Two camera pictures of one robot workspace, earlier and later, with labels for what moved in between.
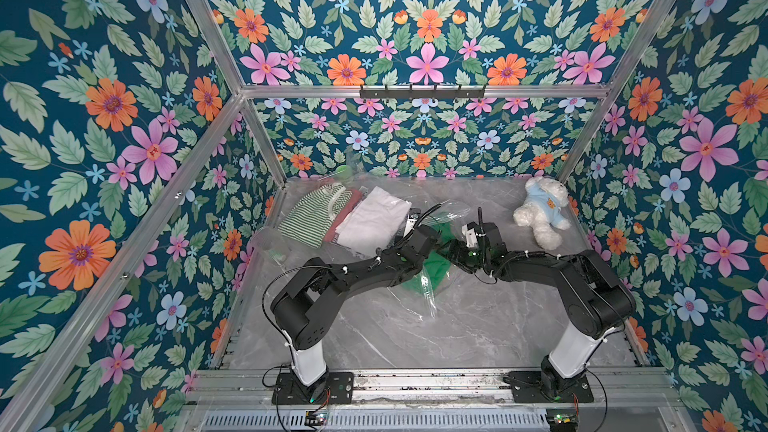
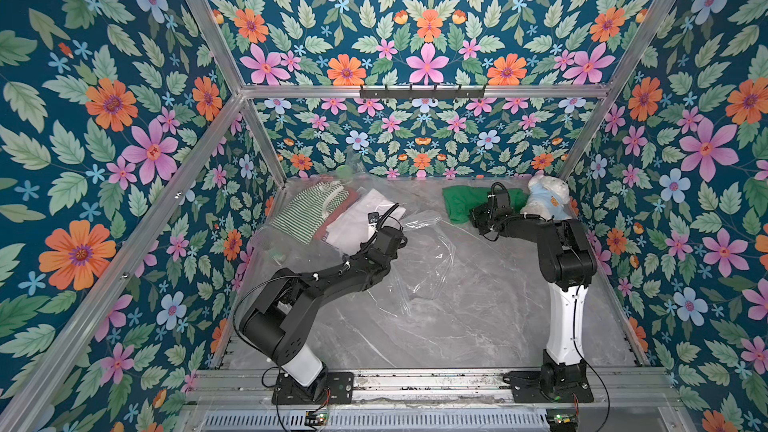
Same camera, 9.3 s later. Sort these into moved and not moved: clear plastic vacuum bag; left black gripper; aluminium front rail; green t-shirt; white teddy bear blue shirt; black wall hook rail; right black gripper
Moved: green t-shirt; left black gripper; right black gripper
Not moved: black wall hook rail; clear plastic vacuum bag; white teddy bear blue shirt; aluminium front rail
